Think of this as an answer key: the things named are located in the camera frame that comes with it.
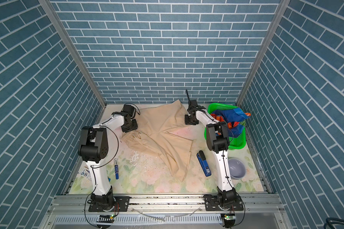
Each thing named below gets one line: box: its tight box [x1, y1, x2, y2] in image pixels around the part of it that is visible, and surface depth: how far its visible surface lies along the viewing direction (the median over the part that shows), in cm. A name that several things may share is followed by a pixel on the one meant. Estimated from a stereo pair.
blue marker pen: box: [113, 158, 119, 180], surface depth 86 cm
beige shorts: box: [120, 100, 193, 182], surface depth 98 cm
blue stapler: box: [196, 150, 212, 177], surface depth 88 cm
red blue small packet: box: [77, 166, 93, 181], surface depth 86 cm
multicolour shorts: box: [210, 107, 252, 138], surface depth 93 cm
